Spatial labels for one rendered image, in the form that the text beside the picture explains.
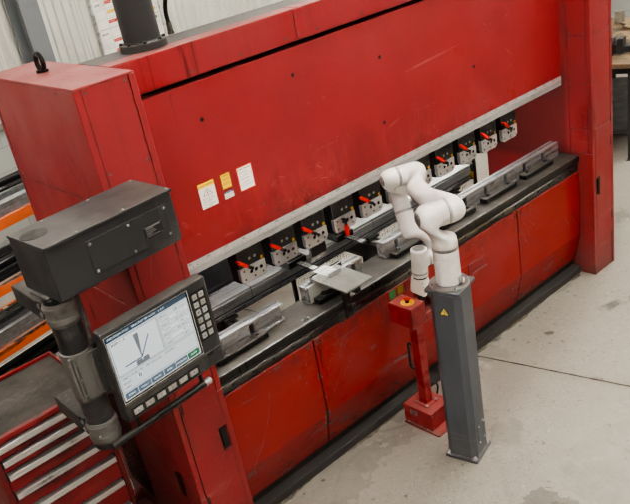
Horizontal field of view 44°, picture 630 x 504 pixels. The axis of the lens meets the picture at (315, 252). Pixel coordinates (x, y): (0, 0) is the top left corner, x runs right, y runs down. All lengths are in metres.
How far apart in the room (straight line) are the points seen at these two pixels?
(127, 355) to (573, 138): 3.56
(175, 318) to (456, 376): 1.62
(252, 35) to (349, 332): 1.57
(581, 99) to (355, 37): 1.91
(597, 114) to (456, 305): 2.11
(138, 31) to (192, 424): 1.64
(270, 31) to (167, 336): 1.46
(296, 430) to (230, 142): 1.50
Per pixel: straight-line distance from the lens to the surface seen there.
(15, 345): 4.93
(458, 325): 3.74
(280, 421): 3.95
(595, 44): 5.25
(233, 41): 3.43
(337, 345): 4.03
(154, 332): 2.78
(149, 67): 3.22
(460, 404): 4.01
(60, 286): 2.58
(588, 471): 4.18
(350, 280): 3.88
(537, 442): 4.33
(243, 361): 3.66
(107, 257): 2.63
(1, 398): 3.82
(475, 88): 4.64
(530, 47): 5.04
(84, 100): 2.89
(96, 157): 2.93
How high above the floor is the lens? 2.81
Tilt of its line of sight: 25 degrees down
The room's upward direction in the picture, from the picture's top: 11 degrees counter-clockwise
